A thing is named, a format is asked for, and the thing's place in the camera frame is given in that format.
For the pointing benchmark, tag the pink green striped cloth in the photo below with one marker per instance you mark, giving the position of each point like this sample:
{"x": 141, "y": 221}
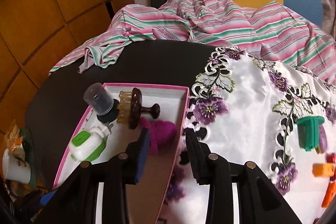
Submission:
{"x": 272, "y": 32}

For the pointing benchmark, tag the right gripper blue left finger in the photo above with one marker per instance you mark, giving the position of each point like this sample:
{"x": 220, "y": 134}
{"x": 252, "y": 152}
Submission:
{"x": 137, "y": 152}

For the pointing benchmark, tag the wooden panel cabinet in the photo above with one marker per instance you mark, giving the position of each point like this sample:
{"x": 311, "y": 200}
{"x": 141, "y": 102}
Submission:
{"x": 35, "y": 35}

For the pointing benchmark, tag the orange cube block toy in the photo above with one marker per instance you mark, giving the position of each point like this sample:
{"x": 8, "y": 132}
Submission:
{"x": 329, "y": 195}

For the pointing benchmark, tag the white embroidered floral tablecloth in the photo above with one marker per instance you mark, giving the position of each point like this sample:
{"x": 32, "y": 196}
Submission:
{"x": 245, "y": 108}

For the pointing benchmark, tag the green flanged plastic toy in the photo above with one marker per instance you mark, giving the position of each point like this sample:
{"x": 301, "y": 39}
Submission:
{"x": 308, "y": 131}

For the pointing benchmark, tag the magenta plastic funnel cup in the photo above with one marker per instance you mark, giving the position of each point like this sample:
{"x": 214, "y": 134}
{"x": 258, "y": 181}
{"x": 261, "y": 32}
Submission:
{"x": 162, "y": 134}

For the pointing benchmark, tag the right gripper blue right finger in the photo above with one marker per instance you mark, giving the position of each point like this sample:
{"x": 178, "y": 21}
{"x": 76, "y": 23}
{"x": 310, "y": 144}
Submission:
{"x": 198, "y": 154}

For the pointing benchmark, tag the red glossy bottle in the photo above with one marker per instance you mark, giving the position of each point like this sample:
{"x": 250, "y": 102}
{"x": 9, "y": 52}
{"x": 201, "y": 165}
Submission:
{"x": 331, "y": 159}

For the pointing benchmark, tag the white green plastic container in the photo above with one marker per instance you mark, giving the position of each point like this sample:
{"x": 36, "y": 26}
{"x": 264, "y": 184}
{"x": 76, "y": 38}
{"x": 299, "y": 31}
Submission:
{"x": 88, "y": 144}

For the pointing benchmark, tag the brown scalp massage brush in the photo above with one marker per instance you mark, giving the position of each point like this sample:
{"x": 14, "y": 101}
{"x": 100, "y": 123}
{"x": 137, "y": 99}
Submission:
{"x": 130, "y": 108}

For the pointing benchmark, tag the yellow plastic case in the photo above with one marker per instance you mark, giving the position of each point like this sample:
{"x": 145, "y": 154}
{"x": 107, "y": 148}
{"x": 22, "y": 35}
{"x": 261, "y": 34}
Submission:
{"x": 322, "y": 170}

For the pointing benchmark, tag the clear capped black jar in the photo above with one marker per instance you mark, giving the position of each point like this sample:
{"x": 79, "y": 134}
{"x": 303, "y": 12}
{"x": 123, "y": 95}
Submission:
{"x": 102, "y": 103}

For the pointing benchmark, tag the pink shallow tray box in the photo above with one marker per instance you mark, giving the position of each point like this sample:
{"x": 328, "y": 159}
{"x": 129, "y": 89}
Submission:
{"x": 145, "y": 199}

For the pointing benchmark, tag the white paper cup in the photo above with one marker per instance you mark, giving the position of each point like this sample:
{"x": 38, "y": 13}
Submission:
{"x": 15, "y": 169}

